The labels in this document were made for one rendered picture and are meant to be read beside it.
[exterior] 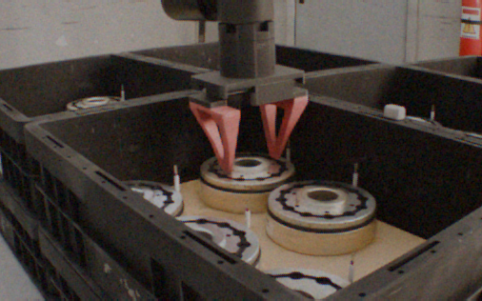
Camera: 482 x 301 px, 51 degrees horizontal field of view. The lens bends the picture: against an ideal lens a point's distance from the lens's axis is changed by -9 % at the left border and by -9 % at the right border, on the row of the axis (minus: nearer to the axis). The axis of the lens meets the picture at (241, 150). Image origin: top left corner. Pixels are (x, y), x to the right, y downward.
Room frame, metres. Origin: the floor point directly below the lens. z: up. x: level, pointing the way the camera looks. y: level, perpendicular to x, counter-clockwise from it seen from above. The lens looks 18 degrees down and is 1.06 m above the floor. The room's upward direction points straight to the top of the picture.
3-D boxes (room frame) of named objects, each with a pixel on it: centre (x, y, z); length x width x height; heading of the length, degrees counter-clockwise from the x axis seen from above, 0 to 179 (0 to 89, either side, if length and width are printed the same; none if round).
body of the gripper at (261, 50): (0.55, -0.01, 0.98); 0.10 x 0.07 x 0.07; 123
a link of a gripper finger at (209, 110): (0.54, 0.01, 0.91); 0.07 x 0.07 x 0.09; 33
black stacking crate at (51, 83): (0.73, 0.23, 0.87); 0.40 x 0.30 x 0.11; 38
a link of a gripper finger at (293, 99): (0.56, -0.02, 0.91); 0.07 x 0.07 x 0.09; 33
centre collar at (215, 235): (0.38, 0.04, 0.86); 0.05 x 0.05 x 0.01
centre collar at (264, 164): (0.55, -0.01, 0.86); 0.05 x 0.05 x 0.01
